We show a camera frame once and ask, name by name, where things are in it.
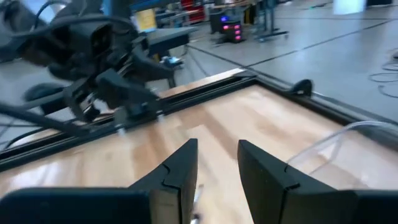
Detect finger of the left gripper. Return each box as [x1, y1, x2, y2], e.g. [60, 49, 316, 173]
[95, 68, 161, 110]
[132, 46, 175, 82]

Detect black floor cable loop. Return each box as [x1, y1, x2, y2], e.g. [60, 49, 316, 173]
[368, 46, 398, 99]

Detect yellow sign board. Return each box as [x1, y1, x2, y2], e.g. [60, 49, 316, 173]
[135, 8, 158, 32]

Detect grey desk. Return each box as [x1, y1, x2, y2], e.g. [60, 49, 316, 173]
[146, 26, 200, 57]

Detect computer tower purple lights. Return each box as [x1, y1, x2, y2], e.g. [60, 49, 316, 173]
[210, 12, 244, 44]

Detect black aluminium table frame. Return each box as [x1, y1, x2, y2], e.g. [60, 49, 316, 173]
[0, 70, 398, 172]

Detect clear plastic bin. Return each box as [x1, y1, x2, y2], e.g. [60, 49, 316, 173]
[285, 120, 398, 175]

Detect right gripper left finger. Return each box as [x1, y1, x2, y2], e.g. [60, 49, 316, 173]
[0, 138, 199, 224]

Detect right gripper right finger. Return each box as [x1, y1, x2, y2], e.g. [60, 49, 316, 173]
[238, 139, 398, 224]

